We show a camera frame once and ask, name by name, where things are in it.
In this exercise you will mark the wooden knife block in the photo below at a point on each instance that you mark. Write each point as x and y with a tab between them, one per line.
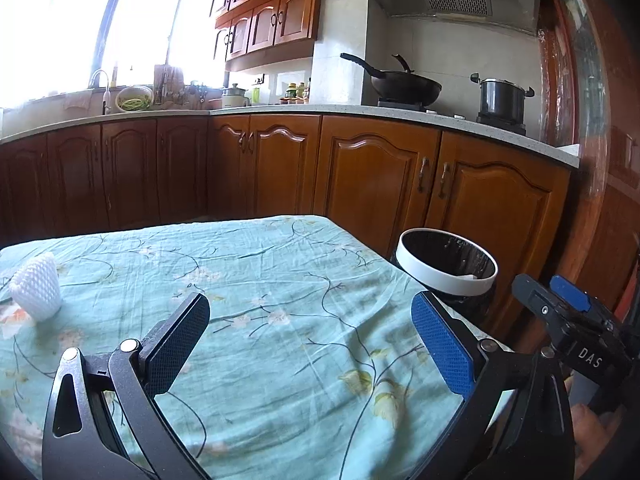
162	85

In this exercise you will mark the speckled white kitchen countertop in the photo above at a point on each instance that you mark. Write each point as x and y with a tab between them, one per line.
350	109

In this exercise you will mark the pink bowl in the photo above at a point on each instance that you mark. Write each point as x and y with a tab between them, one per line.
215	104

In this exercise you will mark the floral light green tablecloth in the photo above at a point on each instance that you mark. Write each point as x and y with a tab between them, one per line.
300	335

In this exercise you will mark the white rimmed trash bin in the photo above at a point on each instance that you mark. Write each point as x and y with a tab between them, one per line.
440	278

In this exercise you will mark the white foam fruit net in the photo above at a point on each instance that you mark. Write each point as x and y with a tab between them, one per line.
37	290

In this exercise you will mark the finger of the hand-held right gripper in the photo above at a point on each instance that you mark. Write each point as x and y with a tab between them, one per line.
575	340
570	292

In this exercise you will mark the steel cooking pot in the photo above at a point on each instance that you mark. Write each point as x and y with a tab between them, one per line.
500	100

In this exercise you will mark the green plastic cup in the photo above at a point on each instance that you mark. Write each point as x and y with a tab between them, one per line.
255	96

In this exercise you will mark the person's right hand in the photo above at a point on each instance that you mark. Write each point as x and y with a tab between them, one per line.
592	440

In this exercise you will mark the colander with green vegetables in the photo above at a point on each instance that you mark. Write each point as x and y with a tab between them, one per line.
134	101

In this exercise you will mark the wooden base kitchen cabinets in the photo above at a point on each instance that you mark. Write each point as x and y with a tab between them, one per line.
380	180

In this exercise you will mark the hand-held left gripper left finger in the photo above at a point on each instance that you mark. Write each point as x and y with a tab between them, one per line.
177	345

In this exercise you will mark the small condiment jar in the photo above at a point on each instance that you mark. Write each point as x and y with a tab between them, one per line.
301	93

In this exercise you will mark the steel kitchen faucet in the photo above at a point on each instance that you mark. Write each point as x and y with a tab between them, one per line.
106	90

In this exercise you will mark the kitchen window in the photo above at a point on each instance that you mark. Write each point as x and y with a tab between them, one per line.
100	25

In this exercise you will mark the wooden wall kitchen cabinets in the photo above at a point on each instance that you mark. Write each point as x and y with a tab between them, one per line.
280	15

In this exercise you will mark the black wok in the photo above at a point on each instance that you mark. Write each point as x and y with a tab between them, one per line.
405	85

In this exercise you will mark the wooden door frame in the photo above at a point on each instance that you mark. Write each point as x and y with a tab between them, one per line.
590	135

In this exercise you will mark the black gas stove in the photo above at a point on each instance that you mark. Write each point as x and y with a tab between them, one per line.
500	127

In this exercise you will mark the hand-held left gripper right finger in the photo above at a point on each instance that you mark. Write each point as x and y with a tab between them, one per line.
442	340

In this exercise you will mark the white rice cooker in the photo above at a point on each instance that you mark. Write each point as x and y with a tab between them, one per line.
234	97

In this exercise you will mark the green lidded condiment jar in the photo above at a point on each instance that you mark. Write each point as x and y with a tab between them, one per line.
291	94

